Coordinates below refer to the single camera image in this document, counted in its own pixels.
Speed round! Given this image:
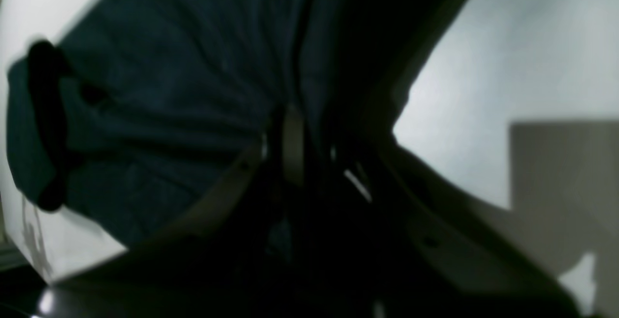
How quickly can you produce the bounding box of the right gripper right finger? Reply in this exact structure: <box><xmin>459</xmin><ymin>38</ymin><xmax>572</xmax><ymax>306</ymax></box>
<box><xmin>330</xmin><ymin>137</ymin><xmax>580</xmax><ymax>318</ymax></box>

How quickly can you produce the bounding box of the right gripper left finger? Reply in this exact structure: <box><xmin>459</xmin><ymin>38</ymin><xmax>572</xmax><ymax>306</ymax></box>
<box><xmin>48</xmin><ymin>108</ymin><xmax>305</xmax><ymax>318</ymax></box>

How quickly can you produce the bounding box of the black T-shirt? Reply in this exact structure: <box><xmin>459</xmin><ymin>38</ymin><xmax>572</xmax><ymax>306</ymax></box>
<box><xmin>6</xmin><ymin>0</ymin><xmax>446</xmax><ymax>246</ymax></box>

